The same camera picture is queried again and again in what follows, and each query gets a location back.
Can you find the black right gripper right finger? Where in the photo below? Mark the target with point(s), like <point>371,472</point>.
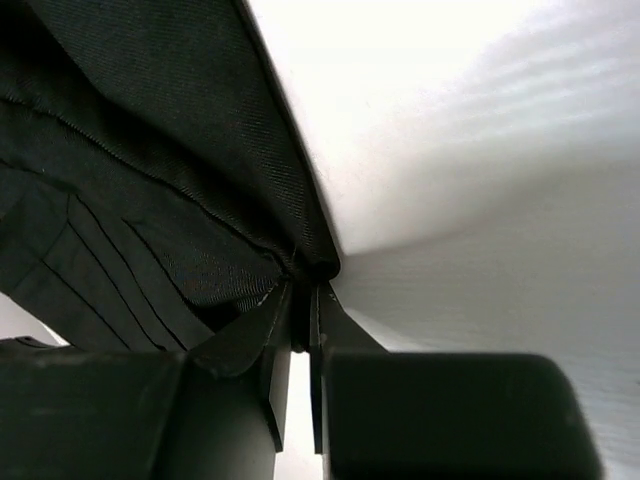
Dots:
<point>379,414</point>

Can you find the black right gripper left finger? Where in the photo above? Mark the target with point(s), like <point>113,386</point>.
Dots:
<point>215,412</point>

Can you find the black skirt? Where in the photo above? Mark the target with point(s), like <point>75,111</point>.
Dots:
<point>153,185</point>

